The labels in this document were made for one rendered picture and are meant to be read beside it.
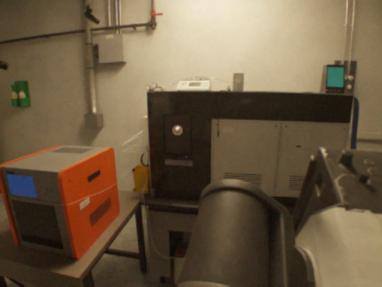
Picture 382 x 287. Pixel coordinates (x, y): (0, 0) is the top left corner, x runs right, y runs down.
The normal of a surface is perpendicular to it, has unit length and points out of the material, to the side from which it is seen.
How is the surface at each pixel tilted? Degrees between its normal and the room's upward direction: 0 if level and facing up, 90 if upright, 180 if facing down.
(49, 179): 90
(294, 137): 90
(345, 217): 22
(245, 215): 29
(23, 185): 90
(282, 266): 53
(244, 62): 90
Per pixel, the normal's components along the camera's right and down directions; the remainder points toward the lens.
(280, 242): -0.79, -0.58
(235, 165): -0.15, 0.22
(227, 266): -0.02, -0.81
